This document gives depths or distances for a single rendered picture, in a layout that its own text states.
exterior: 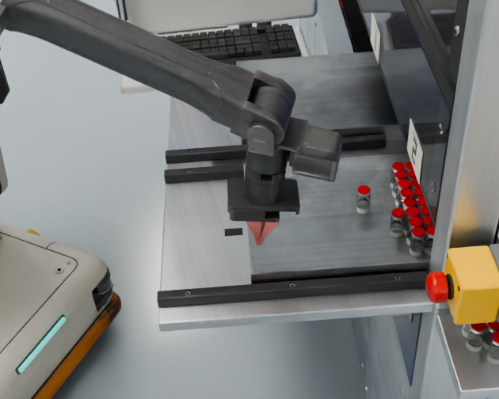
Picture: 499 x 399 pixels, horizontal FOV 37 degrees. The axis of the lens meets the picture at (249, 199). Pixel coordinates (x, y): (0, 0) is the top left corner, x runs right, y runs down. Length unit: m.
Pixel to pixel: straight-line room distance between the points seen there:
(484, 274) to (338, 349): 1.23
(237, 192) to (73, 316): 1.04
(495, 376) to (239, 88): 0.50
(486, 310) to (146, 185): 1.89
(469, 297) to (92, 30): 0.56
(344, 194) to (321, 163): 0.30
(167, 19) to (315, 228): 0.87
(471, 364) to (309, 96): 0.68
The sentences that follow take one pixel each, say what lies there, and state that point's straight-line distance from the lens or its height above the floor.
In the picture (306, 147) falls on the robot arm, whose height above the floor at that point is 1.13.
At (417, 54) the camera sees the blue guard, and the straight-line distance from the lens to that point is 1.12.
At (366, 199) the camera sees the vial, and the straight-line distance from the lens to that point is 1.22.
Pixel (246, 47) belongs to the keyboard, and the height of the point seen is 0.83.
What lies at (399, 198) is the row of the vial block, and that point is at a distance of 1.23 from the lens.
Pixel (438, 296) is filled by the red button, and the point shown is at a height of 1.00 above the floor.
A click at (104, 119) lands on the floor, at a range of 3.09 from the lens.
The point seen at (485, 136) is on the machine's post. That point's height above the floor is 1.19.
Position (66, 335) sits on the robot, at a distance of 2.04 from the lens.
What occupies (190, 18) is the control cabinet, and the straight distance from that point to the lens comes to 1.92.
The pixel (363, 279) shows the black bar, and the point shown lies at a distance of 1.12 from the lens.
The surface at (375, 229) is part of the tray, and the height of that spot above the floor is 0.88.
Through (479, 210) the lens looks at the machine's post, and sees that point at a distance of 0.99.
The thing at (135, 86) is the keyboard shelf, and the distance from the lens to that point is 1.75.
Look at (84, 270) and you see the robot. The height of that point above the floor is 0.28.
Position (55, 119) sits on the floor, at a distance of 3.15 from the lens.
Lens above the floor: 1.73
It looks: 41 degrees down
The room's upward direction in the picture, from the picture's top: 4 degrees counter-clockwise
